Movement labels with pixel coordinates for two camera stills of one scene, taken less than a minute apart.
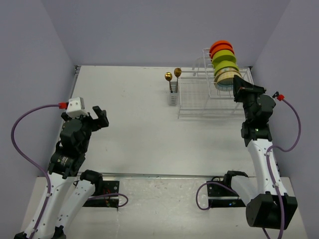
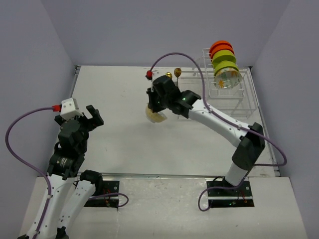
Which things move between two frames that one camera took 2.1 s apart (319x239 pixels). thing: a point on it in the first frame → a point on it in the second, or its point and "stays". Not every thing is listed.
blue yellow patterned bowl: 225,84 → 155,117
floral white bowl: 227,72 stays
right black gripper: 242,88 → 152,92
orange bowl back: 221,45 stays
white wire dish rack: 198,94 stays
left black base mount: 108,187 stays
